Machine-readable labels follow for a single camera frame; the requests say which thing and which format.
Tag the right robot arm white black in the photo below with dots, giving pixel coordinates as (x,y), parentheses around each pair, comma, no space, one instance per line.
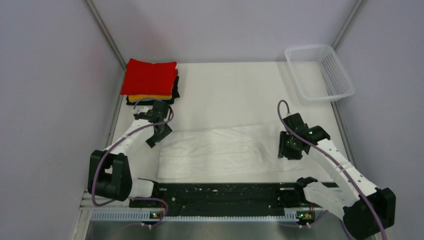
(363,208)

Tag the white t shirt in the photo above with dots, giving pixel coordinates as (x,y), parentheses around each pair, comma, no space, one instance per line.
(238,150)

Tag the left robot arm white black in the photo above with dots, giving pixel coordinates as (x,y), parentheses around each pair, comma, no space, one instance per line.
(114,173)

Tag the yellow folded t shirt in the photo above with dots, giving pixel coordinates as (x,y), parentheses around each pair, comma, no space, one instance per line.
(145,97)

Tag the white plastic basket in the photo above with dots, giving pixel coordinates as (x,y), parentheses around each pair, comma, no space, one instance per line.
(317,74)

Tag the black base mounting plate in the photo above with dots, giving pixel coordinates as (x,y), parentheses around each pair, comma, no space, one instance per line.
(225,199)

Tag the white slotted cable duct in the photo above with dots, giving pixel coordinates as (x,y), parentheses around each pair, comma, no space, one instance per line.
(152,216)

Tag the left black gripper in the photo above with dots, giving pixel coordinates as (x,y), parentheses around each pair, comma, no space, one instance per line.
(151,141)

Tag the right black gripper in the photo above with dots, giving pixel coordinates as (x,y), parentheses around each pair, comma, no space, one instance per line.
(283,151)

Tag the black folded t shirt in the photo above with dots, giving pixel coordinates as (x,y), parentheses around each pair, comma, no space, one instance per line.
(174,92)

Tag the red folded t shirt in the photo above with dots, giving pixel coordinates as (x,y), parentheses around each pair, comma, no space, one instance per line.
(145,78)

